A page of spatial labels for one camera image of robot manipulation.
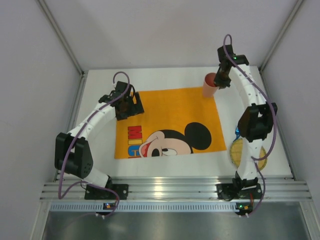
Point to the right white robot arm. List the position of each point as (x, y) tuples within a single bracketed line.
[(257, 121)]

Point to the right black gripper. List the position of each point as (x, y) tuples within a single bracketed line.
[(222, 81)]

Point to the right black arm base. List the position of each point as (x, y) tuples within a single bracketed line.
[(239, 189)]

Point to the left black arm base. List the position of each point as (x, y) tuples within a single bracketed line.
[(92, 193)]

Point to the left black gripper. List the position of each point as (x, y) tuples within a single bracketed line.
[(133, 107)]

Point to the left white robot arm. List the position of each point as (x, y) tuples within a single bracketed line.
[(72, 149)]

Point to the pink plastic cup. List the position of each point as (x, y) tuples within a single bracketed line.
[(209, 88)]

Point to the orange Mickey Mouse placemat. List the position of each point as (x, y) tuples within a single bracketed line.
[(175, 122)]

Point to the perforated grey cable duct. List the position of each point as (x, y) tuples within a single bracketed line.
[(148, 207)]

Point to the yellow round plate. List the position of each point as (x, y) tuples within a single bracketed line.
[(235, 153)]

